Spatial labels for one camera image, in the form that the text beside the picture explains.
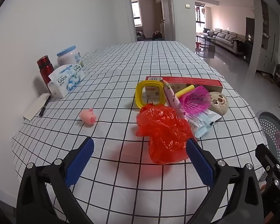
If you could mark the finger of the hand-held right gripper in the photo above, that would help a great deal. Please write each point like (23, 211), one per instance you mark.
(268, 163)

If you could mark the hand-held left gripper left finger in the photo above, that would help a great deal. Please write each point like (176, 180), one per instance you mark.
(80, 161)

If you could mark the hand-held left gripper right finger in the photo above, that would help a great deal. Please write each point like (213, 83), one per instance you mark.
(200, 165)

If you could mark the grey perforated basket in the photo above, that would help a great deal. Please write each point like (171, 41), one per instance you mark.
(268, 123)

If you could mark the red plastic bag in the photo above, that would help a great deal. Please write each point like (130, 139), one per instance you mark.
(163, 130)

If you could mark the round brown plush toy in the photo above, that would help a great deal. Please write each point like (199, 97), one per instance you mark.
(220, 105)

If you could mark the pink mesh scoop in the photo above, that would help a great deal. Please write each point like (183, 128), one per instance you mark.
(196, 99)

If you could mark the pink snack wrapper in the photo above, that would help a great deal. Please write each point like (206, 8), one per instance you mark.
(171, 98)

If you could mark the white and blue packet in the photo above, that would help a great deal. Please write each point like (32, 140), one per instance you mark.
(200, 121)

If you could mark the pink pig toy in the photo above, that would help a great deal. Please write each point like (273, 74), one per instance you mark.
(87, 116)

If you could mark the black pen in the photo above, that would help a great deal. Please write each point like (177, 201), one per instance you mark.
(43, 109)

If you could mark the flat white box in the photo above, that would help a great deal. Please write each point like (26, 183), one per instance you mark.
(33, 107)

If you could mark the yellow stick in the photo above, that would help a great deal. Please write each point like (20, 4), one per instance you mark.
(185, 90)

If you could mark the white and blue tissue pack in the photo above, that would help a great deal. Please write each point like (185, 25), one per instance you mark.
(65, 81)

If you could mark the long red box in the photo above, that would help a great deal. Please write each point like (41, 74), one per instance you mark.
(200, 82)

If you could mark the yellow-rimmed container lid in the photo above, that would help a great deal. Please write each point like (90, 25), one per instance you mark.
(138, 93)

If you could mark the white shelf cabinet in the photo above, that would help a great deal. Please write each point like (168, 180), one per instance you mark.
(267, 51)

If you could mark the red thermos bottle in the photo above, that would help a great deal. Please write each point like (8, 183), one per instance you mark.
(44, 68)

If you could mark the white jar with blue lid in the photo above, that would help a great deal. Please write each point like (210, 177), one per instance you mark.
(67, 57)

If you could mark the white checked tablecloth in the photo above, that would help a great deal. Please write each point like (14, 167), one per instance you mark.
(130, 58)

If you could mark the small grey box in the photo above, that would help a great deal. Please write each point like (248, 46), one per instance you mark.
(212, 47)

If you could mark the small red stool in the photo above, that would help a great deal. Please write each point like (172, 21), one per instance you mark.
(197, 45)

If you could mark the grey sofa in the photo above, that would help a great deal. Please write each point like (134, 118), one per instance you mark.
(224, 37)

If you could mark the glass coffee table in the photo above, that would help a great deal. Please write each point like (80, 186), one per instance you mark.
(205, 37)

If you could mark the balcony window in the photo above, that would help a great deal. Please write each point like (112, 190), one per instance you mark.
(199, 16)

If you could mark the bedroom window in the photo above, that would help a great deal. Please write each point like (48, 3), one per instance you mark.
(136, 14)

